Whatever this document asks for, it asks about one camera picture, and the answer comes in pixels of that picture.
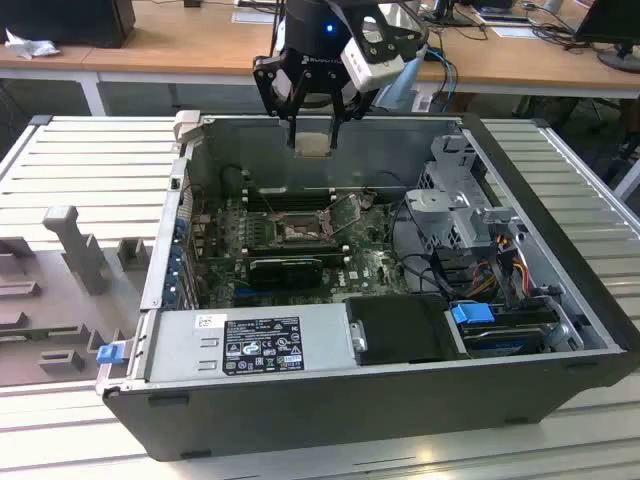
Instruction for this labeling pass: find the orange yellow wire bundle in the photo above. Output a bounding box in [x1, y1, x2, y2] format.
[469, 249, 532, 297]

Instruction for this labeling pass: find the grey case handle latch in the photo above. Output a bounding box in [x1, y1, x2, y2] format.
[172, 110, 202, 147]

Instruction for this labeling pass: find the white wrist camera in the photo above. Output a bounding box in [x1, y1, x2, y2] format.
[340, 14, 407, 94]

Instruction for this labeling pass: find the blue cable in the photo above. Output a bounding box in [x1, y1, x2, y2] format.
[423, 45, 459, 104]

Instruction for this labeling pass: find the wooden desk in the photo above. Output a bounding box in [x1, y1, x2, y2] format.
[0, 0, 640, 117]

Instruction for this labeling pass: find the thin metal locking lever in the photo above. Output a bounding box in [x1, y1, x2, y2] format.
[259, 188, 279, 221]

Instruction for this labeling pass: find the grey parts rack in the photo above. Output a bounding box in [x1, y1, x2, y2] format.
[0, 204, 156, 389]

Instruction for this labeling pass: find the pale blue teach pendant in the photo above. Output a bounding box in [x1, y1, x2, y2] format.
[374, 45, 431, 114]

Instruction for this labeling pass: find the silver metal drive cage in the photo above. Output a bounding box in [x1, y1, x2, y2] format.
[403, 133, 527, 252]

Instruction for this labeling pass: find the black power cable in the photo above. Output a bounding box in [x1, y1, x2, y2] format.
[388, 199, 446, 297]

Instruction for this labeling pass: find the CPU socket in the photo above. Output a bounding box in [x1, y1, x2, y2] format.
[272, 212, 332, 242]

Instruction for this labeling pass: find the green motherboard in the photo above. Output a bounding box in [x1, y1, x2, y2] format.
[192, 192, 416, 309]

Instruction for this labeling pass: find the black RAM stick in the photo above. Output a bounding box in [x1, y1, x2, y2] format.
[247, 240, 341, 254]
[248, 187, 333, 201]

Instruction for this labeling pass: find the metal socket cover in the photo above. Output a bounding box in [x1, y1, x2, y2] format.
[321, 196, 363, 238]

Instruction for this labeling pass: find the grey desk cable hatch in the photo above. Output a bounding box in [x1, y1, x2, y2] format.
[231, 10, 279, 26]

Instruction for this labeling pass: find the black monitor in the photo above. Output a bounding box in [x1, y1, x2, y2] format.
[573, 0, 640, 75]

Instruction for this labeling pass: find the hard disk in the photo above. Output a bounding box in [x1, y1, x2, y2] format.
[462, 323, 547, 359]

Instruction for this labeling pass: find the green RAM stick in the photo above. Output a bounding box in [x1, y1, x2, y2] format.
[0, 327, 54, 346]

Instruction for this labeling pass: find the black box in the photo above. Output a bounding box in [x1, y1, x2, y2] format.
[0, 0, 137, 50]

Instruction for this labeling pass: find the grey power supply unit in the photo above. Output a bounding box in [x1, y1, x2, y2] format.
[144, 303, 359, 384]

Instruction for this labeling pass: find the black plastic shroud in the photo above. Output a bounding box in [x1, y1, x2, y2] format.
[344, 293, 472, 367]

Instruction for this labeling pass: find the silver square CPU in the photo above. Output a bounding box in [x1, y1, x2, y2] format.
[293, 131, 334, 159]

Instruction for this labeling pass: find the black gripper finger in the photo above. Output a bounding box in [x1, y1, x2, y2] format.
[326, 68, 375, 150]
[252, 51, 312, 150]

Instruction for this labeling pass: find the blue disk carrier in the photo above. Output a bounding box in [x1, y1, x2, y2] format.
[449, 301, 496, 342]

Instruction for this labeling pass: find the black graphics card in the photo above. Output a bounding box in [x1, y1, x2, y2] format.
[247, 256, 324, 291]

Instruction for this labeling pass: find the black open PC case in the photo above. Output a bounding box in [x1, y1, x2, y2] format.
[94, 110, 640, 462]

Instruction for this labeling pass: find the crumpled white paper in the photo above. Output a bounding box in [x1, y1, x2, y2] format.
[3, 27, 62, 61]

